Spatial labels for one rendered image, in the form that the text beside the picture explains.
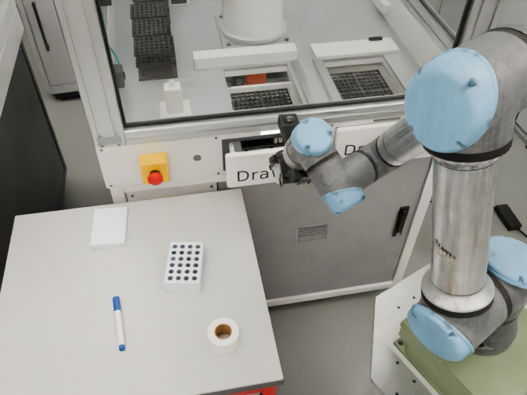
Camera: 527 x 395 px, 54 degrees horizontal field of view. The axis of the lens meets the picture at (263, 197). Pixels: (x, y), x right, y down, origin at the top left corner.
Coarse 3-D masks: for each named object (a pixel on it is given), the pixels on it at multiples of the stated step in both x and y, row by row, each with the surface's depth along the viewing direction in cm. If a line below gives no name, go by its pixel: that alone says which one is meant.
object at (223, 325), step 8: (216, 320) 114; (224, 320) 114; (232, 320) 114; (208, 328) 113; (216, 328) 113; (224, 328) 115; (232, 328) 113; (208, 336) 112; (216, 336) 112; (232, 336) 112; (216, 344) 110; (224, 344) 110; (232, 344) 111; (216, 352) 112; (224, 352) 112
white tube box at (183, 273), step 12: (180, 252) 128; (192, 252) 128; (204, 252) 132; (168, 264) 125; (180, 264) 126; (192, 264) 125; (168, 276) 123; (180, 276) 123; (192, 276) 123; (168, 288) 123; (180, 288) 123; (192, 288) 123
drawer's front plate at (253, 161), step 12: (228, 156) 133; (240, 156) 133; (252, 156) 134; (264, 156) 135; (228, 168) 135; (240, 168) 136; (252, 168) 137; (264, 168) 138; (228, 180) 139; (252, 180) 140; (264, 180) 141
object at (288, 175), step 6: (282, 150) 119; (282, 156) 119; (282, 162) 119; (282, 168) 118; (288, 168) 119; (282, 174) 118; (288, 174) 118; (294, 174) 113; (300, 174) 113; (306, 174) 113; (282, 180) 118; (288, 180) 118; (294, 180) 118; (300, 180) 118; (306, 180) 118
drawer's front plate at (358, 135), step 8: (344, 128) 142; (352, 128) 142; (360, 128) 142; (368, 128) 142; (376, 128) 142; (384, 128) 143; (336, 136) 142; (344, 136) 142; (352, 136) 143; (360, 136) 144; (368, 136) 144; (376, 136) 145; (336, 144) 144; (344, 144) 145; (352, 144) 145; (360, 144) 146
